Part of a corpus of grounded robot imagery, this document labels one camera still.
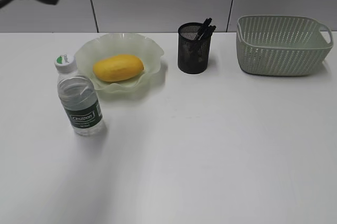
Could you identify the yellow mango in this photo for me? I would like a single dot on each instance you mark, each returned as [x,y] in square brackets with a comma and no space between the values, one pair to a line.
[118,68]

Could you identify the black marker pen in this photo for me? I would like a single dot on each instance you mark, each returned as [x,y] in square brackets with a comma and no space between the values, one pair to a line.
[203,28]
[208,32]

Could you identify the clear water bottle green label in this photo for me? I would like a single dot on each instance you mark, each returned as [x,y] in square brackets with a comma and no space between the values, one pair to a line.
[78,97]

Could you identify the black mesh pen holder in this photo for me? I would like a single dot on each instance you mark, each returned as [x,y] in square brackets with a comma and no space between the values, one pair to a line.
[193,55]

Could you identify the pale green wavy plate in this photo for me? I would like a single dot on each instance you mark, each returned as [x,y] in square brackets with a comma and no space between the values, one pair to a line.
[147,50]

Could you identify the pale green woven basket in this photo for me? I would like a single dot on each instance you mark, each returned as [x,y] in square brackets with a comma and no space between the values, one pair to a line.
[271,45]

